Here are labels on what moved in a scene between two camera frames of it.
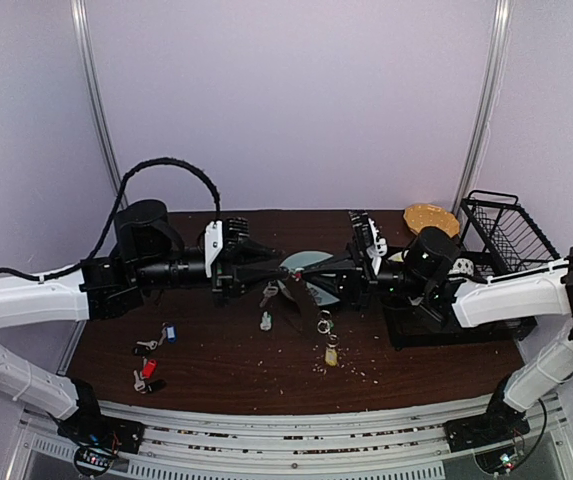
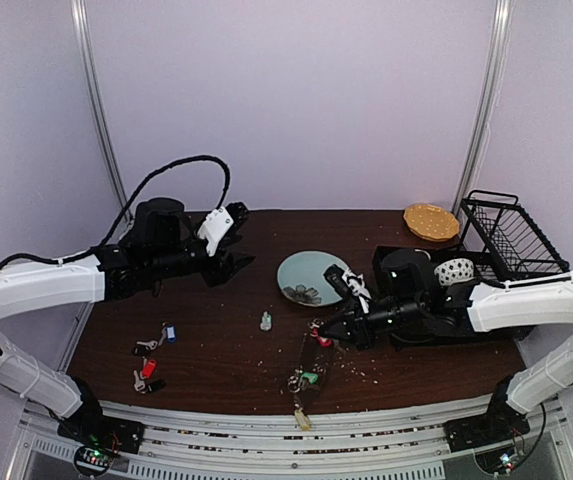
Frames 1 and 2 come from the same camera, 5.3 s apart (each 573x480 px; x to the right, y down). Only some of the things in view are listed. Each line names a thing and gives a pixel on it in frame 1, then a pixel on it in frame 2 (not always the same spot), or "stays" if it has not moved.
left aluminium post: (83, 41) stays
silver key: (152, 344) stays
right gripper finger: (342, 284) -> (341, 330)
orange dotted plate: (419, 216) stays
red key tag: (149, 368) stays
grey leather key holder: (300, 299) -> (314, 360)
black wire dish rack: (497, 236) stays
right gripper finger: (342, 262) -> (341, 318)
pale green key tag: (266, 321) stays
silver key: (139, 385) stays
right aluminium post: (493, 88) stays
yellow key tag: (331, 356) -> (303, 421)
